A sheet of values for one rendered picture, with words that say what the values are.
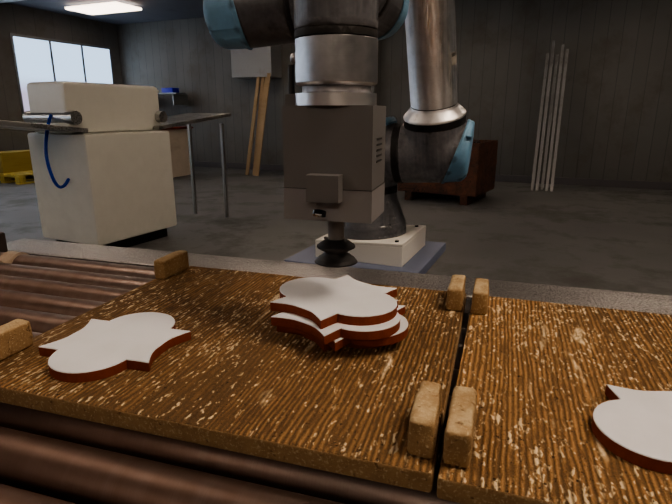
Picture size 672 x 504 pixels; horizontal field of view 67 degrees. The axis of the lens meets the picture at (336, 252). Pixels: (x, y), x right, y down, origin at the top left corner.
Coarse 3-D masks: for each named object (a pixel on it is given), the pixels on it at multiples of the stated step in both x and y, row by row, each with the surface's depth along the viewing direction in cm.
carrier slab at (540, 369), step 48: (480, 336) 52; (528, 336) 52; (576, 336) 52; (624, 336) 52; (480, 384) 43; (528, 384) 43; (576, 384) 43; (624, 384) 43; (480, 432) 36; (528, 432) 36; (576, 432) 36; (480, 480) 31; (528, 480) 31; (576, 480) 31; (624, 480) 31
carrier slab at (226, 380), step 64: (192, 320) 56; (256, 320) 56; (448, 320) 56; (0, 384) 43; (64, 384) 43; (128, 384) 43; (192, 384) 43; (256, 384) 43; (320, 384) 43; (384, 384) 43; (448, 384) 43; (256, 448) 36; (320, 448) 34; (384, 448) 34
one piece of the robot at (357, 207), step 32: (288, 96) 48; (320, 96) 44; (352, 96) 44; (288, 128) 46; (320, 128) 45; (352, 128) 44; (384, 128) 49; (288, 160) 47; (320, 160) 46; (352, 160) 45; (384, 160) 50; (288, 192) 47; (320, 192) 45; (352, 192) 46; (384, 192) 51
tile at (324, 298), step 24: (288, 288) 54; (312, 288) 54; (336, 288) 54; (360, 288) 54; (384, 288) 54; (288, 312) 50; (312, 312) 48; (336, 312) 48; (360, 312) 48; (384, 312) 48
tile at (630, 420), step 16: (608, 384) 41; (624, 400) 38; (640, 400) 38; (656, 400) 38; (608, 416) 36; (624, 416) 36; (640, 416) 36; (656, 416) 36; (608, 432) 35; (624, 432) 35; (640, 432) 35; (656, 432) 35; (608, 448) 34; (624, 448) 33; (640, 448) 33; (656, 448) 33; (640, 464) 33; (656, 464) 32
